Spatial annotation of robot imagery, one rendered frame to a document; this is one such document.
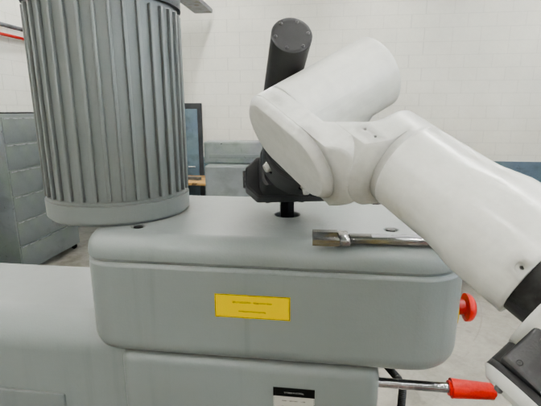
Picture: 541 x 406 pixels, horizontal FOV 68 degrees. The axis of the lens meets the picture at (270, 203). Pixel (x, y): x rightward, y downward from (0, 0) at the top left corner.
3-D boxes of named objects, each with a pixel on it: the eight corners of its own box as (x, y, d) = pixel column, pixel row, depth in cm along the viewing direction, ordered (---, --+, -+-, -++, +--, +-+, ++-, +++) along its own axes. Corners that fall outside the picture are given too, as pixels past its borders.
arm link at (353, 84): (375, 147, 43) (423, 88, 32) (294, 199, 40) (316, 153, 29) (313, 70, 45) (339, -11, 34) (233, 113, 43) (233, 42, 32)
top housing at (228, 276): (415, 286, 71) (423, 198, 67) (468, 383, 46) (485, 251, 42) (162, 273, 77) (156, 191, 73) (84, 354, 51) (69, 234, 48)
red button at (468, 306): (468, 313, 59) (471, 288, 58) (478, 327, 56) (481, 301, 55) (444, 312, 60) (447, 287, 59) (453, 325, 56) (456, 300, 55)
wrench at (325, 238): (526, 241, 45) (527, 234, 45) (546, 253, 42) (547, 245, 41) (311, 234, 48) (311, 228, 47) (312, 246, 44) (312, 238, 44)
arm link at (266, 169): (244, 220, 51) (247, 189, 40) (241, 151, 54) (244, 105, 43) (339, 217, 53) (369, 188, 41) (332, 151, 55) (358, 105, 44)
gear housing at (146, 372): (358, 335, 74) (361, 285, 71) (376, 441, 50) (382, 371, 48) (183, 324, 78) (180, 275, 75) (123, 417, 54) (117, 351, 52)
